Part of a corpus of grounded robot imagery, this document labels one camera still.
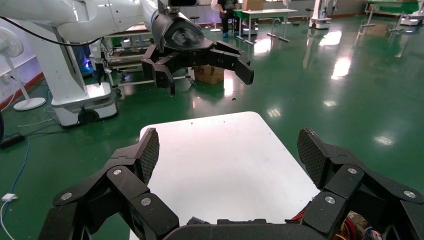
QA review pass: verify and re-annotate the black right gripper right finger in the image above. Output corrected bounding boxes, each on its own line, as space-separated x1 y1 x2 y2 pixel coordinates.
296 127 424 240

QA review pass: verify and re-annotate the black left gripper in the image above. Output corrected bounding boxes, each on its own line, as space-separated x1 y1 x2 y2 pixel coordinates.
141 9 255 97

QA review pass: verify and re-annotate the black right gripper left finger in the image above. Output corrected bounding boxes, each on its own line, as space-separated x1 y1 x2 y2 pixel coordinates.
38 127 180 240

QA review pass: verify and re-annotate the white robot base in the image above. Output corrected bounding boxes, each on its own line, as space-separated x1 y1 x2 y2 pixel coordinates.
242 20 260 36

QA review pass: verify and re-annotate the small cardboard box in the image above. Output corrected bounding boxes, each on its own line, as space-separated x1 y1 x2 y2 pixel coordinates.
193 64 226 85

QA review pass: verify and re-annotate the person in black clothes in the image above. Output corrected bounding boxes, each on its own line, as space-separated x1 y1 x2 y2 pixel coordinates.
217 0 242 39

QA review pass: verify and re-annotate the metal wheeled trolley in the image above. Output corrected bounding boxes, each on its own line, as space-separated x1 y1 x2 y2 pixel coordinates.
99 24 197 96

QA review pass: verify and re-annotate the large cardboard box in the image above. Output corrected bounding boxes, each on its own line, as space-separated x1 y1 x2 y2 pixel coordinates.
241 0 265 12

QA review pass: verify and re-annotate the table with green cloth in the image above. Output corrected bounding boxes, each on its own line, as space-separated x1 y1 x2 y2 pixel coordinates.
232 8 299 46

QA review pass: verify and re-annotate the black power adapter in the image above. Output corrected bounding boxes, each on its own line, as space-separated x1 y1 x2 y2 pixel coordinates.
0 132 26 150

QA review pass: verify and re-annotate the white robot torso and base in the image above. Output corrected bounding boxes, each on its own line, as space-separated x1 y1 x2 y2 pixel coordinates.
24 28 118 128

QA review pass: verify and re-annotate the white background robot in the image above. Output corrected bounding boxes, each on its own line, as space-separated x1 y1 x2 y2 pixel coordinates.
399 9 424 27
308 0 333 30

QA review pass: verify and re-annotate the white standing fan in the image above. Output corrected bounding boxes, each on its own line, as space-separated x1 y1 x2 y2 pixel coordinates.
0 26 47 112

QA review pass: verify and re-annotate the green topped table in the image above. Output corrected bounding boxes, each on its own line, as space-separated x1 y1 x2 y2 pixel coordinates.
360 0 420 33

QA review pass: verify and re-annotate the colourful wire bundle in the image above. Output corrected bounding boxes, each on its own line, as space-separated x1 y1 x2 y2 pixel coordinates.
285 208 358 240

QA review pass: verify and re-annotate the white pedestal fan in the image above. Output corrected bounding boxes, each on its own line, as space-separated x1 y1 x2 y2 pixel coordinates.
209 0 222 33

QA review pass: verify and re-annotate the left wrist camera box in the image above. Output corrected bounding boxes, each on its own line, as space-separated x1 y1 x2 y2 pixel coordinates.
158 0 199 16

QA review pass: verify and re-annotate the white floor cable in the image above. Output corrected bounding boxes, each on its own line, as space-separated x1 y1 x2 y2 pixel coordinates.
17 88 60 129

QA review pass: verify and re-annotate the blue floor cable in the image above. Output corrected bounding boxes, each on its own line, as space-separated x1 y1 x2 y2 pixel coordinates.
0 138 31 215

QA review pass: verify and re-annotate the white cable with plug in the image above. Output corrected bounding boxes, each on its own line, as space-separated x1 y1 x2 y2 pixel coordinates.
0 193 18 240

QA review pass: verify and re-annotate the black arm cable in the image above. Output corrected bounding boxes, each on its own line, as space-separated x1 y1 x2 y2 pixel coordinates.
0 16 102 48

